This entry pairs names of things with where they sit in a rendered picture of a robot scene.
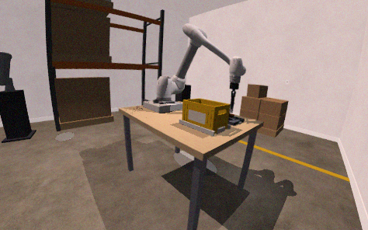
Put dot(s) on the yellow crate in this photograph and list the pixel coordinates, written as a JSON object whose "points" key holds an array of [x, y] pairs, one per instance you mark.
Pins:
{"points": [[196, 112]]}

